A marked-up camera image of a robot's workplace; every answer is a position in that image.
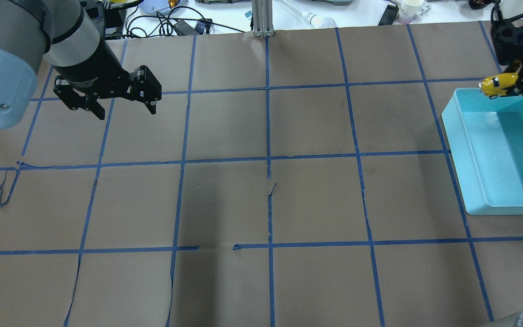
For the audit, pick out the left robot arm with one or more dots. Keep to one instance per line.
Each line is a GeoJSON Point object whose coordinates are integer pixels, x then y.
{"type": "Point", "coordinates": [71, 36]}

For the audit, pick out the white paper cup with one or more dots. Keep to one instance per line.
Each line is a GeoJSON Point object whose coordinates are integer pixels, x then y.
{"type": "Point", "coordinates": [408, 9]}

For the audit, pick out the yellow beetle toy car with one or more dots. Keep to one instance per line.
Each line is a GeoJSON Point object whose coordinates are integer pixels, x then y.
{"type": "Point", "coordinates": [491, 88]}

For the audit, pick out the aluminium frame post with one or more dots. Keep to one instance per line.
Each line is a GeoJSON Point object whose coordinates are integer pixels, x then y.
{"type": "Point", "coordinates": [262, 18]}

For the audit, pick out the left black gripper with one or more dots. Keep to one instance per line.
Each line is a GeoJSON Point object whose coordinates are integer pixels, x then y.
{"type": "Point", "coordinates": [90, 67]}

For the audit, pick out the blue plate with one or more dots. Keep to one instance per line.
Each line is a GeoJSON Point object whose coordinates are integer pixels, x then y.
{"type": "Point", "coordinates": [160, 6]}

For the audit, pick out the light blue plastic bin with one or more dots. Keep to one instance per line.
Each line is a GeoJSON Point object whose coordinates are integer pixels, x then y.
{"type": "Point", "coordinates": [485, 137]}

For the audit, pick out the black power adapter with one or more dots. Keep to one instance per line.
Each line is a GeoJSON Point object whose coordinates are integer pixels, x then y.
{"type": "Point", "coordinates": [389, 15]}

